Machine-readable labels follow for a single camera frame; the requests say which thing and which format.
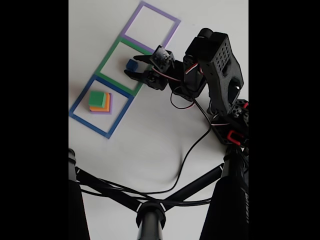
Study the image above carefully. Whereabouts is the small blue cube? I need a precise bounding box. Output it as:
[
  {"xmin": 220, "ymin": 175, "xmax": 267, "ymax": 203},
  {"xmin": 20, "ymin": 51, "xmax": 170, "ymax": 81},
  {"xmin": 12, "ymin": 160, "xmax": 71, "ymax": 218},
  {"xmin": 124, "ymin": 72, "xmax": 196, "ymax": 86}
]
[{"xmin": 126, "ymin": 58, "xmax": 139, "ymax": 72}]

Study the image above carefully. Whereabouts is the purple square block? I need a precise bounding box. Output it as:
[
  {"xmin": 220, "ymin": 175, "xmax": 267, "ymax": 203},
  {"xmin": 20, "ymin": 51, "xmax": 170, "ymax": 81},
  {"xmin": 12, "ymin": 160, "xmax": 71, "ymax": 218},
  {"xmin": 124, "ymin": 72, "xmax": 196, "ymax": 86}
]
[{"xmin": 89, "ymin": 93, "xmax": 114, "ymax": 115}]

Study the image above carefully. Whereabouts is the orange square block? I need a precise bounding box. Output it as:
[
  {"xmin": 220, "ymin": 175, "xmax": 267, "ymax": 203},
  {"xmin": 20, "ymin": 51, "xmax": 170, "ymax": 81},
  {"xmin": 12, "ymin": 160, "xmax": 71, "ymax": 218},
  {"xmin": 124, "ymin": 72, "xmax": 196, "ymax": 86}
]
[{"xmin": 89, "ymin": 92, "xmax": 111, "ymax": 113}]

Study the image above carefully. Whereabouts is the green square block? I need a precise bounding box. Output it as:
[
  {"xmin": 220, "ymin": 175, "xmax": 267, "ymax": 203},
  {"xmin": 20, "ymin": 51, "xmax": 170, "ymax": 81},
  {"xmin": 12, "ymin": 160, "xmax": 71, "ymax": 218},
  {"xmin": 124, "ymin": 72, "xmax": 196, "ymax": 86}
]
[{"xmin": 88, "ymin": 90, "xmax": 107, "ymax": 108}]

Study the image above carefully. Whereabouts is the green tape square outline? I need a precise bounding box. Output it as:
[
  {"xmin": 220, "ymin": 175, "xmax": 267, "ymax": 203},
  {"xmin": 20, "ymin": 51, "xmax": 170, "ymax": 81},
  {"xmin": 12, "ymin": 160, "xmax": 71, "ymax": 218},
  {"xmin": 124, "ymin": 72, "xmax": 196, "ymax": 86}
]
[{"xmin": 94, "ymin": 36, "xmax": 158, "ymax": 97}]

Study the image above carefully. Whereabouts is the purple tape square outline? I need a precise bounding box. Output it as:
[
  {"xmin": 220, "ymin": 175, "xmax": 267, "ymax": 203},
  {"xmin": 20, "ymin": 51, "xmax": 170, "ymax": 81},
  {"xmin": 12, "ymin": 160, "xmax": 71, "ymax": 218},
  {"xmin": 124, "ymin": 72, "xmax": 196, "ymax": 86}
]
[{"xmin": 119, "ymin": 0, "xmax": 182, "ymax": 56}]

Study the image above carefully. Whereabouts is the blue tape square outline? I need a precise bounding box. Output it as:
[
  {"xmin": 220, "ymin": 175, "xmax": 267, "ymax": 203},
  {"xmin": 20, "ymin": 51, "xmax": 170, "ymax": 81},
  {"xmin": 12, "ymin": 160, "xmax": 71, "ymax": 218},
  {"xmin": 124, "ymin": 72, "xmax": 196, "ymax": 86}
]
[{"xmin": 68, "ymin": 74, "xmax": 133, "ymax": 140}]

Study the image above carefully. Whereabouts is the red clamp piece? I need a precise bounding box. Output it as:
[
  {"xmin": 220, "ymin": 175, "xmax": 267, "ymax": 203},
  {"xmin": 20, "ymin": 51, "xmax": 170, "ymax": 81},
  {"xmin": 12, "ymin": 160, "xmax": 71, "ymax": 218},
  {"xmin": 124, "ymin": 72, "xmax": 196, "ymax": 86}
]
[{"xmin": 226, "ymin": 129, "xmax": 245, "ymax": 144}]

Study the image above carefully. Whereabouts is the black tripod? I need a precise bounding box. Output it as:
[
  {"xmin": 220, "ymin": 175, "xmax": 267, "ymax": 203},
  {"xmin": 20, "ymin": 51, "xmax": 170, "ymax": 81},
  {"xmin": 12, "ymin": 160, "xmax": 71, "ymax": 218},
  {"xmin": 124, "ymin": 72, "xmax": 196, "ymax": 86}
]
[{"xmin": 68, "ymin": 147, "xmax": 249, "ymax": 240}]

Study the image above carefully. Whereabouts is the red white black servo cable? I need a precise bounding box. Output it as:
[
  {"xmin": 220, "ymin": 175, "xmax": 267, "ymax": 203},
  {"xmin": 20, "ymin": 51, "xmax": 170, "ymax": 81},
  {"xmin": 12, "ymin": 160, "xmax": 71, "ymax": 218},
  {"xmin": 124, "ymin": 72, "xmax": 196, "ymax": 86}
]
[{"xmin": 151, "ymin": 62, "xmax": 208, "ymax": 110}]

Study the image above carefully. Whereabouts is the camera circuit board blue mount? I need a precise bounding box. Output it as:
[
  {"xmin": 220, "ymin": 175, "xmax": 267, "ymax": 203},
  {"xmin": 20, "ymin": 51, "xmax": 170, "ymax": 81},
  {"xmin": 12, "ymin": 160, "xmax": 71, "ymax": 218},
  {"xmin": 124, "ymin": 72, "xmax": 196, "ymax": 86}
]
[{"xmin": 149, "ymin": 44, "xmax": 175, "ymax": 74}]

